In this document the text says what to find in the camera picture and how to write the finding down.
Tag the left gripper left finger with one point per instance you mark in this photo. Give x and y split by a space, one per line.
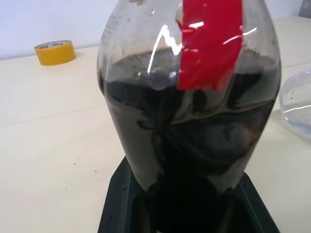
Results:
116 206

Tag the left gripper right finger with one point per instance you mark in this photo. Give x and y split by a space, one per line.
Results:
255 211

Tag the dark bottle with yellow cap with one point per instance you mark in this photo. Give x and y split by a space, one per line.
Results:
184 126

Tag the clear wine glass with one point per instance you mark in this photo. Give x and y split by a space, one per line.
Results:
297 102

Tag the yellow tape roll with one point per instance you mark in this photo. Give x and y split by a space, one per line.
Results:
56 54

